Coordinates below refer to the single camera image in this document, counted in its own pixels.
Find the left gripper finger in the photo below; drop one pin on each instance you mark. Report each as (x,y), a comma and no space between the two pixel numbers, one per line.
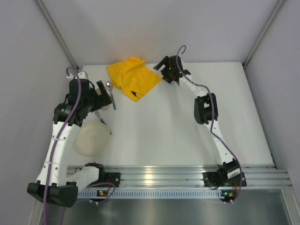
(105,97)
(101,86)

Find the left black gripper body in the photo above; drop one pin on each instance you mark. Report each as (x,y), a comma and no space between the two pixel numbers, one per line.
(102,97)

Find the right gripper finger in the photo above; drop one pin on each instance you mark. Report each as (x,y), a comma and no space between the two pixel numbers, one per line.
(163,62)
(168,77)

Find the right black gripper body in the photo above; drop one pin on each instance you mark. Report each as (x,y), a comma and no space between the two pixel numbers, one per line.
(167,69)

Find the yellow printed cloth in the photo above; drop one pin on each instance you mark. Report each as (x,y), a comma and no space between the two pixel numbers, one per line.
(133,77)

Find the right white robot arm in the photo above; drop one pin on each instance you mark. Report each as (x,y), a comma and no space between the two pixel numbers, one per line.
(229,170)

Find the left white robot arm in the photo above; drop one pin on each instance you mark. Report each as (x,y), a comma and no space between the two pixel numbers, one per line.
(53,186)

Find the cream paper cup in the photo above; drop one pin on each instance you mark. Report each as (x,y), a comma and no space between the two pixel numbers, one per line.
(105,108)

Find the cream upturned bowl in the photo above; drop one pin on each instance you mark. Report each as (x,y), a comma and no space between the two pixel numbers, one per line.
(92,139)

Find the metal spoon green handle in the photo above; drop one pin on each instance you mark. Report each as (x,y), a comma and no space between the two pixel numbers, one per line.
(109,87)

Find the metal fork green handle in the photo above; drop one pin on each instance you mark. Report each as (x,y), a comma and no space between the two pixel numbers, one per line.
(97,113)

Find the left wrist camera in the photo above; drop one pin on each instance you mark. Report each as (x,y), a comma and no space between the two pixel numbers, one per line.
(81,75)

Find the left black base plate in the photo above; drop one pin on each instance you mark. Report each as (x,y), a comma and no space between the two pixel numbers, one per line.
(112,177)

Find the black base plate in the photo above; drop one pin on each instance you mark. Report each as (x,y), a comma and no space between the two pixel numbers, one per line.
(214,180)
(112,177)

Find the aluminium mounting rail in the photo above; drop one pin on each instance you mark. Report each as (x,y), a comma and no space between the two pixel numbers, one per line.
(258,177)

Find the slotted cable duct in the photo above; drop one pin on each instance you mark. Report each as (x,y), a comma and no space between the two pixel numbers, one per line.
(157,194)

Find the left aluminium corner post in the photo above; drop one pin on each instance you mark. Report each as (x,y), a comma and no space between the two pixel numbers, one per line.
(55,31)

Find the aluminium corner post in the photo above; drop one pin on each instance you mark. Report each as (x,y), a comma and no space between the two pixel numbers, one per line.
(55,31)
(265,29)

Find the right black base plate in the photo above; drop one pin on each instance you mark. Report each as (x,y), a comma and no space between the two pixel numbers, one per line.
(214,180)

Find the right aluminium corner post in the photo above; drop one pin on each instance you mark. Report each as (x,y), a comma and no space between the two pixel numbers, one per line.
(265,29)

